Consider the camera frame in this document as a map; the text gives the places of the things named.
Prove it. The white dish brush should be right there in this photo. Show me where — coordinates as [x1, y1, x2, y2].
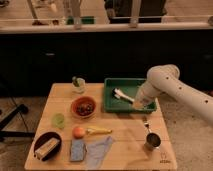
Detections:
[113, 88, 134, 103]

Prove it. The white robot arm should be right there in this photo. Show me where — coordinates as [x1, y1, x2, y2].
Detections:
[133, 64, 213, 126]

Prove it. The green plastic tray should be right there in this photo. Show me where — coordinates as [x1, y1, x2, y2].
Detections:
[103, 78, 157, 114]

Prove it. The metal measuring cup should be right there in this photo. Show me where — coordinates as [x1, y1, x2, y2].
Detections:
[142, 117, 161, 151]

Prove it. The orange bowl with dark food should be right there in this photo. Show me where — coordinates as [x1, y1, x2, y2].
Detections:
[71, 96, 96, 119]

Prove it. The light blue cloth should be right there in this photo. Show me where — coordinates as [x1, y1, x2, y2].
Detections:
[86, 136, 114, 170]

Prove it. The orange round fruit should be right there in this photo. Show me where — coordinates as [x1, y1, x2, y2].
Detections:
[72, 126, 86, 139]

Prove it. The blue sponge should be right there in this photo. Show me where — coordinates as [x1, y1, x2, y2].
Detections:
[70, 139, 86, 162]

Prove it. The small green cup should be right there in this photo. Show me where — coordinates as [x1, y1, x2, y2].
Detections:
[52, 113, 65, 129]

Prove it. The beige block sponge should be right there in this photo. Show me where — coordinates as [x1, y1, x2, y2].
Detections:
[35, 138, 59, 160]

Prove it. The black chair base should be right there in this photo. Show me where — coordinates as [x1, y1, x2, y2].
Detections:
[0, 104, 35, 142]

